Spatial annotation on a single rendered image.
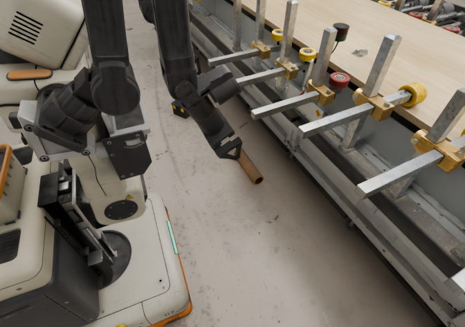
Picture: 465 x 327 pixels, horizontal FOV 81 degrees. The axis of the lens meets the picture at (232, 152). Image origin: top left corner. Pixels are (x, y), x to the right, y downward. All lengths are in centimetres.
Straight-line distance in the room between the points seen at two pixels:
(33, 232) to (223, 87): 67
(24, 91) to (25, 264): 46
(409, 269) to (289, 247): 59
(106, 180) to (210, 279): 92
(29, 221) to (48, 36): 55
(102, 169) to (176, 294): 66
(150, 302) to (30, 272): 55
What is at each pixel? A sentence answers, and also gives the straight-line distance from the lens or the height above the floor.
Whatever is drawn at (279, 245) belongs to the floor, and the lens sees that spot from 169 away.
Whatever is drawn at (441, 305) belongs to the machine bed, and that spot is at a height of 17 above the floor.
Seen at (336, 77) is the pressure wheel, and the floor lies 90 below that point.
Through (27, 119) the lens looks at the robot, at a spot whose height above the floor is 122.
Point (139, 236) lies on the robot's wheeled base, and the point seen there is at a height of 28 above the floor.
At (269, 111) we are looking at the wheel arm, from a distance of 109.
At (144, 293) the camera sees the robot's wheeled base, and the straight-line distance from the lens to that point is 133.
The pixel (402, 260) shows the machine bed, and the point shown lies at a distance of 168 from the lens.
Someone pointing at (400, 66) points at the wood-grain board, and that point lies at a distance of 149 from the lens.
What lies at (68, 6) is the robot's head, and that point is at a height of 134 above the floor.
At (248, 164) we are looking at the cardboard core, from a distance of 192.
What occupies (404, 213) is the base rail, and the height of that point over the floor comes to 70.
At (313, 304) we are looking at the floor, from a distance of 161.
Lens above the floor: 151
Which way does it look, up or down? 46 degrees down
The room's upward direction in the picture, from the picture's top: straight up
